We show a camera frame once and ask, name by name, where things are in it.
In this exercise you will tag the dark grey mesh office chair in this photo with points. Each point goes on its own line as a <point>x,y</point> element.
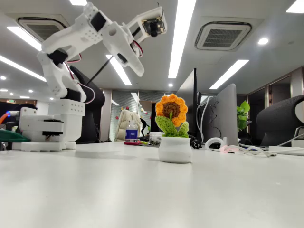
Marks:
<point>278,123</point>

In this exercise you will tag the pink tape piece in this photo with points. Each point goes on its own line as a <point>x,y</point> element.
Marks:
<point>225,149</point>

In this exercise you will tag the black power plug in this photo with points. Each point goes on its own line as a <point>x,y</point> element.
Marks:
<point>196,143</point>

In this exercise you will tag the green highlighter marker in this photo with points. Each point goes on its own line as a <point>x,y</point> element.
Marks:
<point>143,142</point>

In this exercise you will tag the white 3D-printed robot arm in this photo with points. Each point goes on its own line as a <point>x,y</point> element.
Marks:
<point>71,114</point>

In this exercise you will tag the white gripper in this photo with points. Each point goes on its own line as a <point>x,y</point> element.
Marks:
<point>123,51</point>

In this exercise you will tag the white flat power strip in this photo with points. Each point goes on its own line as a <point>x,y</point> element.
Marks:
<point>287,150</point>

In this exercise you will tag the clear plastic container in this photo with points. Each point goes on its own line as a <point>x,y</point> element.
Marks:
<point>154,137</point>

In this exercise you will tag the silver-backed computer monitor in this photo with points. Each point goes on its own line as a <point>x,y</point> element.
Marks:
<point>225,114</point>

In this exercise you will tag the red pen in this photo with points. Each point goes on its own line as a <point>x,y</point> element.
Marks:
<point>131,143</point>

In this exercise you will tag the thin black-edged computer monitor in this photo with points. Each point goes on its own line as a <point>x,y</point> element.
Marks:
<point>195,95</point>

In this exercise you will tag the crochet sunflower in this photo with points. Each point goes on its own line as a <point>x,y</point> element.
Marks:
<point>174,152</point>

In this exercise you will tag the long ceiling light strip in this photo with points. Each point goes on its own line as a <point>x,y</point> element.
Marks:
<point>229,74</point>
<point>21,67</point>
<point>121,73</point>
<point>23,38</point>
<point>181,35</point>

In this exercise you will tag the brown cardboard box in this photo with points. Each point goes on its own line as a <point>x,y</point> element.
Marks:
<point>147,104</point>

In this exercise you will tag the beige padded jacket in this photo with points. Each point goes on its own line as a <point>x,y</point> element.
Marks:
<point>122,126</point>

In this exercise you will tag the round ceiling downlight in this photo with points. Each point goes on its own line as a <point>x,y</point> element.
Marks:
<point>263,41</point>

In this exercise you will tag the wrist camera board with mount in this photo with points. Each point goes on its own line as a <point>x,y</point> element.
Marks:
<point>153,26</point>

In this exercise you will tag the square ceiling air vent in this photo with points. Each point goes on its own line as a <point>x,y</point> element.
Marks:
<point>223,35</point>
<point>42,29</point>

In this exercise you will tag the clear water bottle blue label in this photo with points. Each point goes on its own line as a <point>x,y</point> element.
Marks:
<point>131,133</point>

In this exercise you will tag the black mesh office chair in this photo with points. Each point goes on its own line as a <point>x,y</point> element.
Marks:
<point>95,107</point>

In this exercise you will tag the green leafy pot plant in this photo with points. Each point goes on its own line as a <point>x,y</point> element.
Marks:
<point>242,116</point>

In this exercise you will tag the green plastic object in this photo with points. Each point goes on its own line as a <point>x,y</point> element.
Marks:
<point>12,137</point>

